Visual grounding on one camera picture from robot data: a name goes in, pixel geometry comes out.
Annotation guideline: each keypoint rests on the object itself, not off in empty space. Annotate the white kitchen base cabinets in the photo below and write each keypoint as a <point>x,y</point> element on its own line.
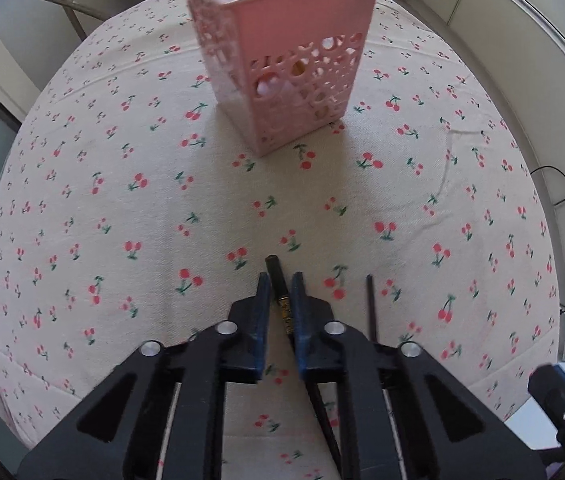
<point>512,35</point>

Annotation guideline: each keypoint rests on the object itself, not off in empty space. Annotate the black chopstick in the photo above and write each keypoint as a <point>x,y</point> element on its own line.
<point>371,305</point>
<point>277,280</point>

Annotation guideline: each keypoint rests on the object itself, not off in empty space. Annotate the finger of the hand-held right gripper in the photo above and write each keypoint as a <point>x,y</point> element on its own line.
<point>562,400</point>

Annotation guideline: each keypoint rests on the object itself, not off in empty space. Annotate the pink perforated plastic basket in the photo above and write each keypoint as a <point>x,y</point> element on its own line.
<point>302,35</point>

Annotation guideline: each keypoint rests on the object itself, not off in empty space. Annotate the cherry print tablecloth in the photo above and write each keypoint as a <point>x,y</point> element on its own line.
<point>162,220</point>

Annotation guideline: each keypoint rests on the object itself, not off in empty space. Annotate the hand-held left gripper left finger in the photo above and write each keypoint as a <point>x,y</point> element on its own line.
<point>264,330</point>

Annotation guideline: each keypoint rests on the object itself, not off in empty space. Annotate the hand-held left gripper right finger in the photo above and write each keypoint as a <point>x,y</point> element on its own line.
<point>298,330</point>

